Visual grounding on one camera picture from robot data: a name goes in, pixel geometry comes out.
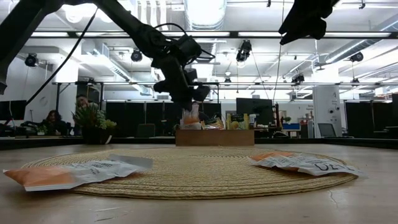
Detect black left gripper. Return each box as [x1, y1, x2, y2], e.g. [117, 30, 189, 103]
[151, 55, 212, 111]

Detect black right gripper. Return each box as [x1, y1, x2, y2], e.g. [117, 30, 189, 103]
[278, 0, 341, 46]

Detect orange black tea packet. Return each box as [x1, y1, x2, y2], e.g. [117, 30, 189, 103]
[202, 116, 225, 131]

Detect yellow green black tea packet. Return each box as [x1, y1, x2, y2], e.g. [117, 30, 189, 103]
[226, 112, 250, 131]

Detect wooden three-compartment box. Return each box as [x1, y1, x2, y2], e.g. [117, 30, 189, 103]
[175, 129, 255, 147]

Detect black beam with light strips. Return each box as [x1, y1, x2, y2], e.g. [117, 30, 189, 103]
[29, 30, 398, 39]

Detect dark green office chair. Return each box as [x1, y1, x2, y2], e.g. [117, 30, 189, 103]
[136, 123, 157, 139]

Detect black partition panels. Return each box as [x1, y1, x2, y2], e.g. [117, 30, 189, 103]
[105, 101, 223, 139]
[345, 101, 398, 140]

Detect large dark display screen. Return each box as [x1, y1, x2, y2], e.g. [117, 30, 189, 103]
[236, 97, 274, 127]

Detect round woven straw placemat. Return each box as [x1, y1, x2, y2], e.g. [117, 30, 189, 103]
[21, 146, 358, 200]

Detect white building column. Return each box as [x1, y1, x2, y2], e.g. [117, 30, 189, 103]
[312, 84, 341, 138]

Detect spiky green plant dark pot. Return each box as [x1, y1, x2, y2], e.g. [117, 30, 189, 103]
[70, 100, 118, 145]

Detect grey office chair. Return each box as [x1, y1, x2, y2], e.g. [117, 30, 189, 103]
[317, 123, 338, 139]

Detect small dark computer monitor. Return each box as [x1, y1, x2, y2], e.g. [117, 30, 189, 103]
[0, 100, 27, 121]

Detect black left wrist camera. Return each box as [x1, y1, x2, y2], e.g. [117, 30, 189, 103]
[175, 34, 203, 63]

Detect black background rig frame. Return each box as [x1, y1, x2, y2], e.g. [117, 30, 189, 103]
[52, 80, 398, 136]

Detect silver ventilation duct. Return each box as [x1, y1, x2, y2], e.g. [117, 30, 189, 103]
[183, 0, 228, 65]

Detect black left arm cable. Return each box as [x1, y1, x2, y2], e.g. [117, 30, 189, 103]
[26, 7, 216, 106]

